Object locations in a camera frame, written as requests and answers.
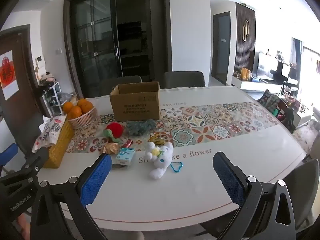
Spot dark interior door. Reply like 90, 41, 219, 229
213, 12, 232, 85

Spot white shoe rack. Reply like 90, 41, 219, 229
41, 81, 63, 117

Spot dark glass sliding doors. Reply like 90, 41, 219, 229
64, 0, 173, 99

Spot patterned cushion chair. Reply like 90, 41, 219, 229
258, 89, 282, 117

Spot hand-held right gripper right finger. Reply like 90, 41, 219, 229
212, 151, 297, 240

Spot red white door poster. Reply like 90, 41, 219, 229
0, 50, 20, 100

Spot blue white tissue pack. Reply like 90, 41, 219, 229
116, 147, 136, 166

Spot brown cardboard box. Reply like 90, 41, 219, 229
109, 81, 160, 122

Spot red plush fruit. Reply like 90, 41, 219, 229
104, 123, 125, 144

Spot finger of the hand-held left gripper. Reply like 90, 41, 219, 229
0, 144, 19, 178
22, 146, 50, 180

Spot white television cabinet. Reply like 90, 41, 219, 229
231, 76, 283, 93

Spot gold foil wrapper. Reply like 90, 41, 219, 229
104, 142, 120, 154

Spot white ribbed fruit basket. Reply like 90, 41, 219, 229
67, 106, 97, 130

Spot white plush dog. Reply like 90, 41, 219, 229
145, 141, 173, 180

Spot yellow cartoon toy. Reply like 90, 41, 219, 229
149, 132, 166, 146

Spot floral tissue cover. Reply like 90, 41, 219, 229
32, 116, 67, 153

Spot black sideboard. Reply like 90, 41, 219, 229
270, 62, 299, 85

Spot grey curtain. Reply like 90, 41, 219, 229
290, 37, 304, 80

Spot pink bag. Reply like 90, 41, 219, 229
39, 71, 59, 85

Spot flat television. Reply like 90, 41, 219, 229
252, 52, 278, 78

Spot brown entry door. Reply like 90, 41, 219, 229
0, 25, 44, 140

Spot white patterned tablecloth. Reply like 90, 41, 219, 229
37, 86, 308, 228

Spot grey dining chair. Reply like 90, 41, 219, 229
164, 71, 206, 89
101, 75, 143, 98
282, 159, 320, 235
11, 111, 47, 155

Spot yellow gift bags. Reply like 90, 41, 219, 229
240, 67, 252, 82

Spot yellow woven tissue box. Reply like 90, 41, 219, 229
42, 121, 74, 168

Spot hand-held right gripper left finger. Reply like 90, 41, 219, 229
31, 152, 113, 240

